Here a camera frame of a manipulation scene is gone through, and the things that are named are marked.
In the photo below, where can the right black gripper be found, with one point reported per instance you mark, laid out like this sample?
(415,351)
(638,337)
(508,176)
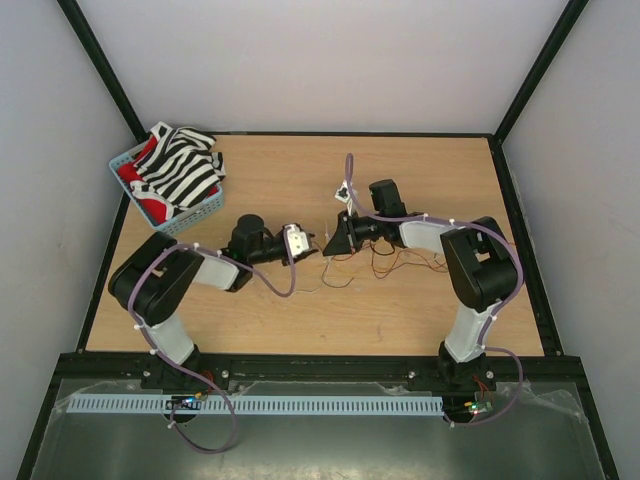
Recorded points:
(345,239)

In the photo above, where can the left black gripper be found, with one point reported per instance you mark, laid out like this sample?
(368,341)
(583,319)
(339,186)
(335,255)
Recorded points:
(295,259)

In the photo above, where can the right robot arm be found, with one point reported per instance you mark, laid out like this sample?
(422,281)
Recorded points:
(484,272)

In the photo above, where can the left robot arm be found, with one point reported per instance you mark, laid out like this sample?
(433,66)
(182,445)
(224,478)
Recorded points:
(152,282)

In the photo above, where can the blue plastic basket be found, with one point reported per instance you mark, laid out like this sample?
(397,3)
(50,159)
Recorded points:
(181,219)

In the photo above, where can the red cloth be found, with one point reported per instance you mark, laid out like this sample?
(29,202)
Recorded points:
(153,205)

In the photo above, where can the zebra striped cloth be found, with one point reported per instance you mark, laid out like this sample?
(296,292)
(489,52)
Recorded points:
(183,168)

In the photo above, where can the left green circuit board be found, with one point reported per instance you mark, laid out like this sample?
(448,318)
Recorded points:
(185,403)

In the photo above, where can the green circuit board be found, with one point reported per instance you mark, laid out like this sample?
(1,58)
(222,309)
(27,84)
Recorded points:
(185,403)
(478,407)

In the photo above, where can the right green circuit board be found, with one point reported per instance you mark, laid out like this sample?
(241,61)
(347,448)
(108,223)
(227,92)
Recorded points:
(478,407)

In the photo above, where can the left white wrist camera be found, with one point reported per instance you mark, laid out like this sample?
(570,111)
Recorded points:
(297,241)

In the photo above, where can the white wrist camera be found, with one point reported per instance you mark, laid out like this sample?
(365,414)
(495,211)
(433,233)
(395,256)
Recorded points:
(342,193)
(297,241)

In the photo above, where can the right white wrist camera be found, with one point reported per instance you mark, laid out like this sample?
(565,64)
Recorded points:
(342,193)

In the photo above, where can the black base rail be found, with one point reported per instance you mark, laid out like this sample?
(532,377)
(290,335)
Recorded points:
(421,373)

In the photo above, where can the light blue slotted cable duct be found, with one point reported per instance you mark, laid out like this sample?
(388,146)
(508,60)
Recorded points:
(264,405)

